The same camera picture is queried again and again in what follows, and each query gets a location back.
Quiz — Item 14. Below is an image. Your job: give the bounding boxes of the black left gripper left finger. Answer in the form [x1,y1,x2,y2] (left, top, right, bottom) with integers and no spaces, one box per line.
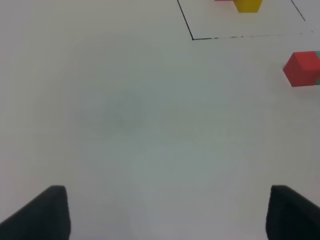
[0,185,71,240]

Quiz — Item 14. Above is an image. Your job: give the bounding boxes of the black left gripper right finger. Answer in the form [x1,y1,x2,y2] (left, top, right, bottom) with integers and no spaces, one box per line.
[265,185,320,240]

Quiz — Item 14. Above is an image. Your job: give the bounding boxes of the green block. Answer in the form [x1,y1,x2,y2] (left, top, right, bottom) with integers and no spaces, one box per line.
[315,51,320,85]

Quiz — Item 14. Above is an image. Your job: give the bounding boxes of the yellow template block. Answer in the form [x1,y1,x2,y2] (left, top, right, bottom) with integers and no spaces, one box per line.
[233,0,262,13]

